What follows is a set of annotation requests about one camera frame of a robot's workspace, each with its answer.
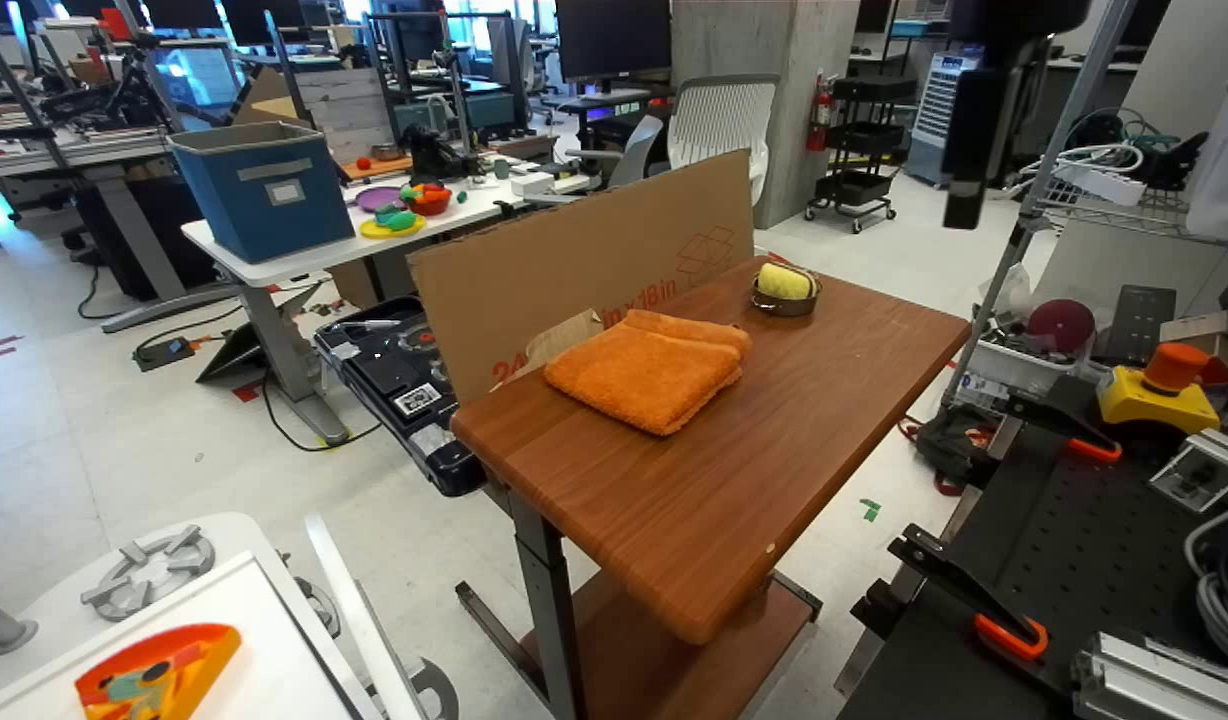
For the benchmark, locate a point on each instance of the orange towel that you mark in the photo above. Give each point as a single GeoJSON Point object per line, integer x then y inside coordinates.
{"type": "Point", "coordinates": [645, 375]}

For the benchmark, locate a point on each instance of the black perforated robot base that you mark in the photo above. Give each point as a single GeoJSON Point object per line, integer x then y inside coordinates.
{"type": "Point", "coordinates": [1054, 575]}

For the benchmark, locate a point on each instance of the brown cardboard panel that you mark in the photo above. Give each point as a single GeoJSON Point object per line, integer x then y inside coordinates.
{"type": "Point", "coordinates": [556, 273]}

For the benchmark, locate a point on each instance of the wooden side table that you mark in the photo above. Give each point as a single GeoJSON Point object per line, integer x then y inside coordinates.
{"type": "Point", "coordinates": [717, 454]}

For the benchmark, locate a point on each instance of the dark round bowl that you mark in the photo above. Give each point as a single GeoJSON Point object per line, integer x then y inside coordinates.
{"type": "Point", "coordinates": [781, 307]}

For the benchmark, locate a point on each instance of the yellow sponge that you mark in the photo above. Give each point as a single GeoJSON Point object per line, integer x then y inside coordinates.
{"type": "Point", "coordinates": [781, 282]}

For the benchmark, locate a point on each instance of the black flat device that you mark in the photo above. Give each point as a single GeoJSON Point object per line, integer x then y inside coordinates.
{"type": "Point", "coordinates": [406, 385]}

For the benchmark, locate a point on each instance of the white office chair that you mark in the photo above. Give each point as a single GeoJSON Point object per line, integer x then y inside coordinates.
{"type": "Point", "coordinates": [717, 124]}

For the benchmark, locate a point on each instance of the colourful toy dishes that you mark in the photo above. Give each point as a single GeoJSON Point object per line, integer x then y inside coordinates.
{"type": "Point", "coordinates": [399, 208]}

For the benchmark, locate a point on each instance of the computer monitor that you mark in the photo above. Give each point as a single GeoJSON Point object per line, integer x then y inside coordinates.
{"type": "Point", "coordinates": [612, 39]}

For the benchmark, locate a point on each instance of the red fire extinguisher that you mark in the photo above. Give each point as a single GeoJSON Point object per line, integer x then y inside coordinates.
{"type": "Point", "coordinates": [819, 111]}

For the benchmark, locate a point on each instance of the white desk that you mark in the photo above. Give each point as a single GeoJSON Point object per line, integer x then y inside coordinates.
{"type": "Point", "coordinates": [279, 285]}

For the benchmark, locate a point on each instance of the blue storage bin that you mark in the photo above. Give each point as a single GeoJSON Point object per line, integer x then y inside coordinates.
{"type": "Point", "coordinates": [265, 191]}

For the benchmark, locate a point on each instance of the dark red round disc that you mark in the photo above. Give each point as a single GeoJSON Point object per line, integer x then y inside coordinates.
{"type": "Point", "coordinates": [1059, 324]}

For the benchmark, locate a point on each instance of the black power brick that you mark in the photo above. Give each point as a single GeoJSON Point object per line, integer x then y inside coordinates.
{"type": "Point", "coordinates": [165, 355]}

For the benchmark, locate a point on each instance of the white toy stove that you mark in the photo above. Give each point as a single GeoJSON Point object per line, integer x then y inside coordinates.
{"type": "Point", "coordinates": [184, 624]}

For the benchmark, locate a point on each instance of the yellow emergency stop button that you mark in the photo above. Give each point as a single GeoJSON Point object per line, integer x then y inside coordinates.
{"type": "Point", "coordinates": [1161, 385]}

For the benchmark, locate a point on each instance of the orange plastic toy piece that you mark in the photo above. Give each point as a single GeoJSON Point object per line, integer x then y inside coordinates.
{"type": "Point", "coordinates": [159, 675]}

